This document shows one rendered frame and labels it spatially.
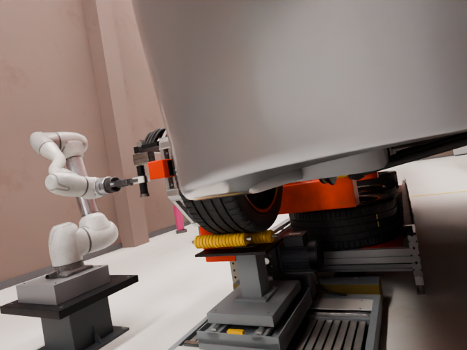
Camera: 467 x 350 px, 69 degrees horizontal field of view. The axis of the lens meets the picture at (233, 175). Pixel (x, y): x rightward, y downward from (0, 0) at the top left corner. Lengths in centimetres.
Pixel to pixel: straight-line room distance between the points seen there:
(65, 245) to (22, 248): 243
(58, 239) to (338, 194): 150
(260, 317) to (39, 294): 113
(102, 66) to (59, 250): 374
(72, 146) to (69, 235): 56
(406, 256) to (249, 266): 86
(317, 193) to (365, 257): 44
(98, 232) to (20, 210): 240
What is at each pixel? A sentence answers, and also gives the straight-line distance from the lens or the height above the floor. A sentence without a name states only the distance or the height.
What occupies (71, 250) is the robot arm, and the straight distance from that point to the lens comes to 205.
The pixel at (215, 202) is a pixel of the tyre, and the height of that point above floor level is 69.
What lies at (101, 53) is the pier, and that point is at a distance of 545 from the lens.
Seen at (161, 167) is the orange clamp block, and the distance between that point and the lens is 131.
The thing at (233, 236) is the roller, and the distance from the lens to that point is 144.
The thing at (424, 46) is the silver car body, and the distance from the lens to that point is 37.
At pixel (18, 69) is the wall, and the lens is 485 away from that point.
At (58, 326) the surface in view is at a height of 15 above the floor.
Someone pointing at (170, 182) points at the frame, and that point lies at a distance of 142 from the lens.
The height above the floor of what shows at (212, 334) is 16.
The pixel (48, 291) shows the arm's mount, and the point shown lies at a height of 37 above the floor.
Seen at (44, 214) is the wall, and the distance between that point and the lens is 459.
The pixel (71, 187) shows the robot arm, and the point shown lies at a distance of 172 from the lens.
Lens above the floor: 78
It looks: level
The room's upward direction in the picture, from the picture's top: 9 degrees counter-clockwise
